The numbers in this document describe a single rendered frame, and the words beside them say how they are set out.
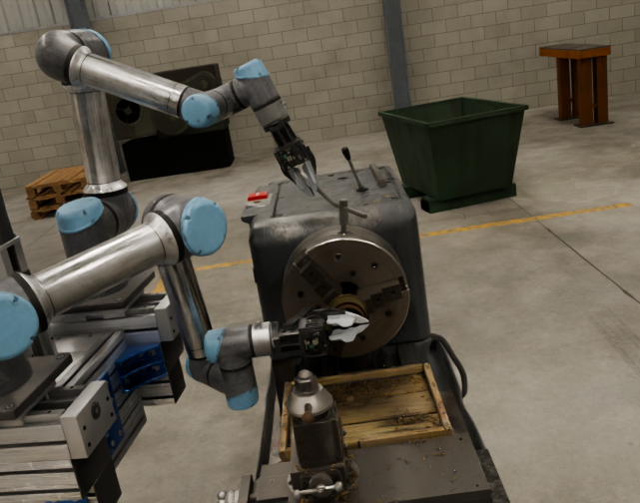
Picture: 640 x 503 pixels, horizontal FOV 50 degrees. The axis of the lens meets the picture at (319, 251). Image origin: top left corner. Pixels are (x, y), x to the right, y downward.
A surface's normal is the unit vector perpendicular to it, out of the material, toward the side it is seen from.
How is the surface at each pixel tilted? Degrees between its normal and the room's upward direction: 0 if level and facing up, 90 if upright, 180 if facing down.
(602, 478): 0
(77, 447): 90
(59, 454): 90
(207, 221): 89
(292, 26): 90
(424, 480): 0
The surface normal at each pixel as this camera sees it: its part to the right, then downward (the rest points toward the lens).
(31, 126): 0.02, 0.30
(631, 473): -0.14, -0.94
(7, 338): 0.57, 0.18
